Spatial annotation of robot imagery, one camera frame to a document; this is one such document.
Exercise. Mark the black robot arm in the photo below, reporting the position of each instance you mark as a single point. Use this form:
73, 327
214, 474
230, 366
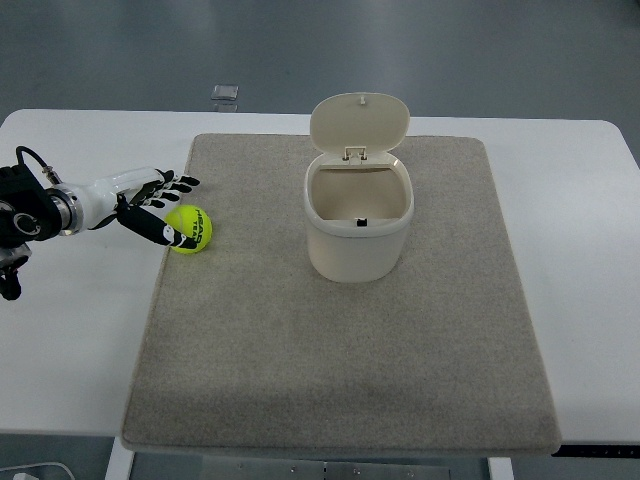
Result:
28, 213

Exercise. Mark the yellow tennis ball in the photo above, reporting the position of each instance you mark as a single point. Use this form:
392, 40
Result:
193, 222

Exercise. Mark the black table control panel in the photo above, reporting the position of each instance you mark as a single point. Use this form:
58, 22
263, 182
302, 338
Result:
606, 451

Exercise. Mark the grey felt mat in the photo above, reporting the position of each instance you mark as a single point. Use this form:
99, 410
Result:
249, 350

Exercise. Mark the white device on floor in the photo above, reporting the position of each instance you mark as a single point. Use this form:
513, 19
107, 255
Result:
28, 471

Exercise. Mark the beige plastic bin with lid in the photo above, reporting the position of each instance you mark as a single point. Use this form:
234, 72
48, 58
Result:
358, 196

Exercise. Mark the metal table crossbar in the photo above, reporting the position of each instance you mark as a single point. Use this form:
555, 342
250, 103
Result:
248, 468

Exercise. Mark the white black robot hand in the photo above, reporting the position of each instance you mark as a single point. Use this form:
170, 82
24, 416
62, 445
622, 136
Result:
125, 198

